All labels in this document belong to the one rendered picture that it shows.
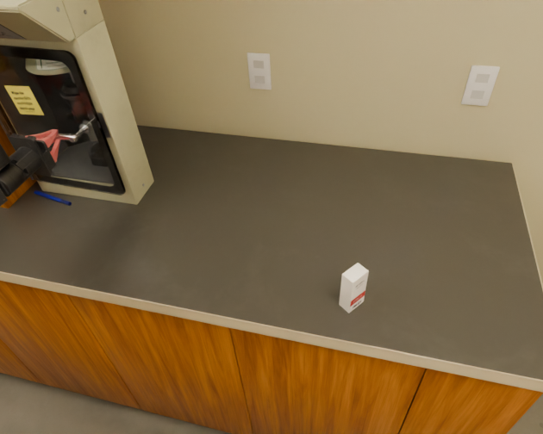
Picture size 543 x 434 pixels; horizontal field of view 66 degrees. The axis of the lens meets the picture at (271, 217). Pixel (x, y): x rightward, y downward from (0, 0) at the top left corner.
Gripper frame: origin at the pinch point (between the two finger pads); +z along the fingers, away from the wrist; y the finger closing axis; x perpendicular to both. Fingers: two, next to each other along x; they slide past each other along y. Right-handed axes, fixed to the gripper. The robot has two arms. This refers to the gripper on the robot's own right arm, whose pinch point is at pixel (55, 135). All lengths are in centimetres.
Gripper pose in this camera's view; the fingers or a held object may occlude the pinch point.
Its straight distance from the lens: 115.2
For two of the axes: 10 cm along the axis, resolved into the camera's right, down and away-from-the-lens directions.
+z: 2.6, -6.8, 6.9
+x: -9.6, -1.4, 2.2
